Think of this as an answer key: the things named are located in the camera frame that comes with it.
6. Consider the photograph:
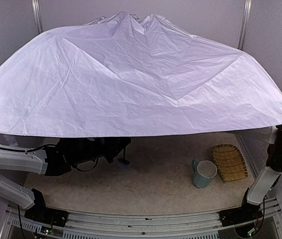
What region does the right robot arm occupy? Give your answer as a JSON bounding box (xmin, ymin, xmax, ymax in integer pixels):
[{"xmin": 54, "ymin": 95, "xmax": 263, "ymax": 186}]
[{"xmin": 219, "ymin": 124, "xmax": 282, "ymax": 227}]

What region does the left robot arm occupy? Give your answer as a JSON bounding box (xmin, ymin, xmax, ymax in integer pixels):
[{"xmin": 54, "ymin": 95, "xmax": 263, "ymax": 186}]
[{"xmin": 0, "ymin": 137, "xmax": 132, "ymax": 227}]

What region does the woven bamboo tray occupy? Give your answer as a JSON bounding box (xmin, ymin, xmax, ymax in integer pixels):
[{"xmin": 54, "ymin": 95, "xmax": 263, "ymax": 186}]
[{"xmin": 211, "ymin": 144, "xmax": 248, "ymax": 183}]

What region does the aluminium frame post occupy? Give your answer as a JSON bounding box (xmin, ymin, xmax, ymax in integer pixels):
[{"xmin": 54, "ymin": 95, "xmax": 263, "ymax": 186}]
[
  {"xmin": 237, "ymin": 0, "xmax": 252, "ymax": 50},
  {"xmin": 31, "ymin": 0, "xmax": 44, "ymax": 34}
]

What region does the light blue ceramic mug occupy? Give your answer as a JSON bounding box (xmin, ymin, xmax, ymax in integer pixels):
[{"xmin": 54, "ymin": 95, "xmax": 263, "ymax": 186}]
[{"xmin": 191, "ymin": 159, "xmax": 218, "ymax": 189}]

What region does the right aluminium frame post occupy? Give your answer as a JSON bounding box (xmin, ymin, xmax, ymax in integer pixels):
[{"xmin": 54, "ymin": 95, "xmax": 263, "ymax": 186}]
[{"xmin": 237, "ymin": 0, "xmax": 252, "ymax": 50}]

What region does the lavender folding umbrella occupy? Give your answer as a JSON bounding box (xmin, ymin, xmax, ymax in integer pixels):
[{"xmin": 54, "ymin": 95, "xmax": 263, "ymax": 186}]
[{"xmin": 0, "ymin": 12, "xmax": 282, "ymax": 138}]

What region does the left aluminium frame post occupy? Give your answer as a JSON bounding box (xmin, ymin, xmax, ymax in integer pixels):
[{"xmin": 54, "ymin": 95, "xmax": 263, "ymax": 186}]
[{"xmin": 31, "ymin": 0, "xmax": 44, "ymax": 34}]

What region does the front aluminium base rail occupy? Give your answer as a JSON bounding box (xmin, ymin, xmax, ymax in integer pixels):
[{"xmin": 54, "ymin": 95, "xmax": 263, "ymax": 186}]
[{"xmin": 0, "ymin": 196, "xmax": 282, "ymax": 239}]

